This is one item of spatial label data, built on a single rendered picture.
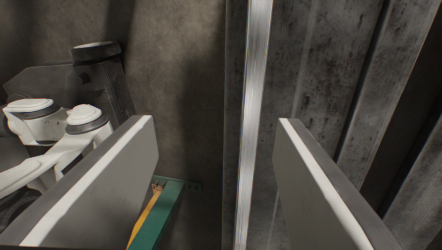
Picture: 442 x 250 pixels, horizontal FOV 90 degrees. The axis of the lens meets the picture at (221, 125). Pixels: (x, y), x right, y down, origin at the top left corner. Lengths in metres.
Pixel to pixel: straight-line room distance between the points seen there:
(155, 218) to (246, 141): 1.10
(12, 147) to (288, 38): 1.97
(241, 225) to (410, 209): 0.20
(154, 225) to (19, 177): 0.73
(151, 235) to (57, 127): 0.64
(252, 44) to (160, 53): 0.93
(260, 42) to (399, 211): 0.26
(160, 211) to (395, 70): 1.21
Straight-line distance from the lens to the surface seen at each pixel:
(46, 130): 1.17
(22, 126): 1.32
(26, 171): 0.69
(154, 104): 1.21
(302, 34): 0.23
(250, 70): 0.19
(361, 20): 0.24
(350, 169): 0.29
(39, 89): 1.38
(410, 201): 0.34
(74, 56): 1.10
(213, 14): 0.99
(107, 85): 1.07
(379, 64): 0.24
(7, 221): 0.67
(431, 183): 0.33
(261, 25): 0.18
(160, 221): 1.27
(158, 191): 1.58
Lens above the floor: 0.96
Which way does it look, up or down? 58 degrees down
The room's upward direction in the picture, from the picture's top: 156 degrees counter-clockwise
